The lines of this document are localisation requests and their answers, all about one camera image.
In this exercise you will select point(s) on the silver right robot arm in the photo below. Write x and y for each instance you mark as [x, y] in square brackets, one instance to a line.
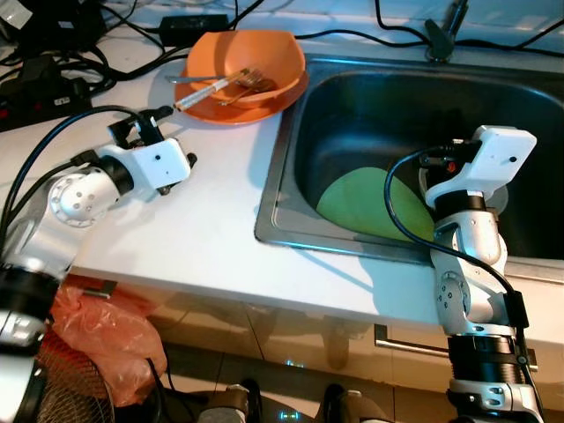
[471, 291]

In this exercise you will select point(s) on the white kitchen cabinet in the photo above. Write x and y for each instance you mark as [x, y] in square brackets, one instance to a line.
[291, 326]

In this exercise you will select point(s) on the black power strip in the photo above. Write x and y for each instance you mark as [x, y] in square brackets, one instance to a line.
[35, 106]

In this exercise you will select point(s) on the orange plastic plate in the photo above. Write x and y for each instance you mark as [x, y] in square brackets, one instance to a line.
[229, 115]

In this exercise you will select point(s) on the black electronics box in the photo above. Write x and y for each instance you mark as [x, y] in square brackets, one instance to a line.
[62, 22]

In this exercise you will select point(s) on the metal fork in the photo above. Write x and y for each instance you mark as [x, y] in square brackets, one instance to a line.
[189, 79]

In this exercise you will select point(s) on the dark metal faucet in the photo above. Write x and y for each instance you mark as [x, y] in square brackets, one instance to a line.
[443, 40]

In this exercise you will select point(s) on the stainless steel sink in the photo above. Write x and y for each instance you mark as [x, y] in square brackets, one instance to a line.
[397, 115]

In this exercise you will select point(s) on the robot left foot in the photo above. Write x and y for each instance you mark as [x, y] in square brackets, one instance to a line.
[229, 405]

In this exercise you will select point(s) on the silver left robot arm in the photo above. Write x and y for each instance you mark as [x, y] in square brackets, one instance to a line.
[75, 198]

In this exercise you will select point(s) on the orange plastic bowl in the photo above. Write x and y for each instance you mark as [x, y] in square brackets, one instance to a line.
[256, 53]

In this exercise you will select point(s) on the red plastic bag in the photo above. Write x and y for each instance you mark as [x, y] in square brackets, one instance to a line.
[106, 344]

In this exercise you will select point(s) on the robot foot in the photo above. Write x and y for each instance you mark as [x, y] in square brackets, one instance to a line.
[357, 407]
[229, 405]

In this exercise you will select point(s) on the flat black power adapter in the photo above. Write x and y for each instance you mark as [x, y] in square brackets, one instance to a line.
[194, 28]

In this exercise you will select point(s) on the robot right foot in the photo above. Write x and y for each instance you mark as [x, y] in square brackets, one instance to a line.
[357, 407]

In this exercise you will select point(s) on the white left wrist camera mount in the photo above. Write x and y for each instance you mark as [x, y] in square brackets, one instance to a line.
[159, 163]

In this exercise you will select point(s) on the green plate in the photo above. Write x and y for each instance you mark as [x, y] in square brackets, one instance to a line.
[361, 207]

